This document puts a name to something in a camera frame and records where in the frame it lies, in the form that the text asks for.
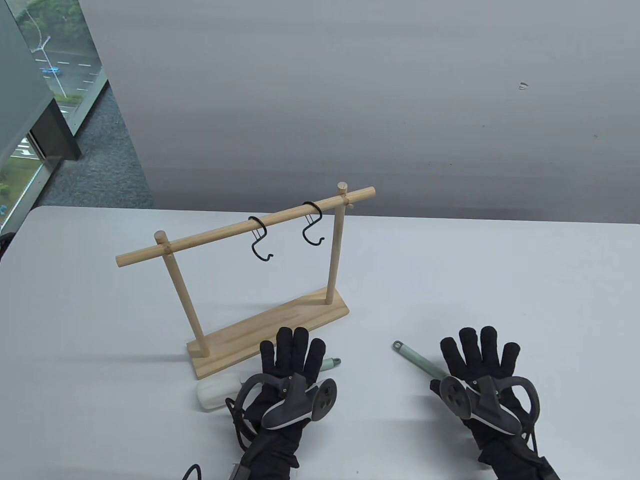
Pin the person's right hand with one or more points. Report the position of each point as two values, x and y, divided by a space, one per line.
480 355

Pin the person's left hand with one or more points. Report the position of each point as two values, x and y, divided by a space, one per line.
292 355

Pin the green cup brush ribbed sponge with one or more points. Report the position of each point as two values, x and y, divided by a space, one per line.
420 361

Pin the green cup brush cylindrical sponge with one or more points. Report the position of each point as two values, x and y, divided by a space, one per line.
215 392

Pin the black s-hook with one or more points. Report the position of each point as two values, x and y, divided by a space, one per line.
256 218
311 203

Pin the black left forearm sensor box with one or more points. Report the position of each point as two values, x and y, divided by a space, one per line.
241 472

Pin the black right forearm sensor box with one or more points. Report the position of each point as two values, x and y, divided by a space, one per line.
549 471

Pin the person's left forearm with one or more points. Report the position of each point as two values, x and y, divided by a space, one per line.
272 462

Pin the person's right forearm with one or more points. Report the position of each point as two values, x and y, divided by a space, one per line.
515 465

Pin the grey left hand controller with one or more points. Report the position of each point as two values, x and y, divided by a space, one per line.
292 402

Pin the grey hand controller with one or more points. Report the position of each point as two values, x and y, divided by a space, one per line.
492 405
292 402

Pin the grey right hand controller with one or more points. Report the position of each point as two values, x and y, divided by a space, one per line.
492 405

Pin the wooden hanging rack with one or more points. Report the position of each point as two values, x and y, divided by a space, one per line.
220 235

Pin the black object at table edge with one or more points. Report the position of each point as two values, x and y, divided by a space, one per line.
4 246

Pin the grey pillar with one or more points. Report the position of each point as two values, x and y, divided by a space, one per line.
30 100

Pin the glass window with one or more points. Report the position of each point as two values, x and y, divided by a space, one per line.
65 55

